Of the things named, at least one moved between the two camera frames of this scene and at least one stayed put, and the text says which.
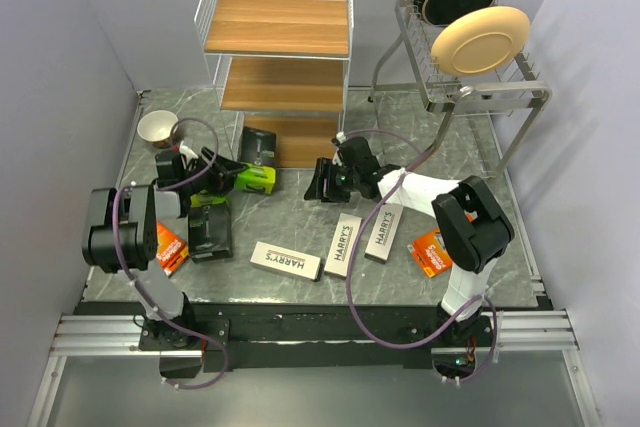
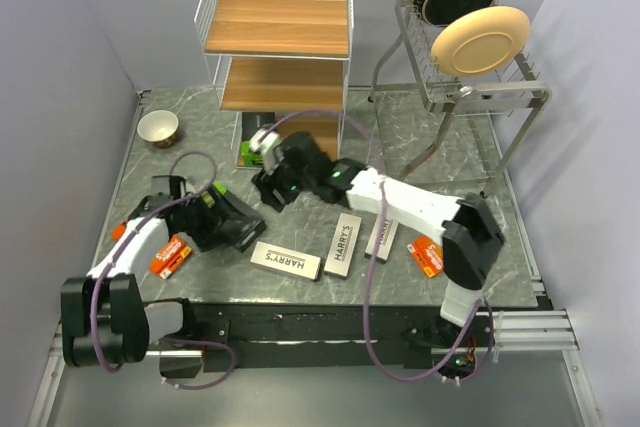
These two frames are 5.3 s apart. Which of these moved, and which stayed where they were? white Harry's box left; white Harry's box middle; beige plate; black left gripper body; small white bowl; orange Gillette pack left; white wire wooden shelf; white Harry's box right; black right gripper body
Moved: black right gripper body; black left gripper body
Stayed: small white bowl; orange Gillette pack left; white Harry's box left; beige plate; white Harry's box middle; white Harry's box right; white wire wooden shelf
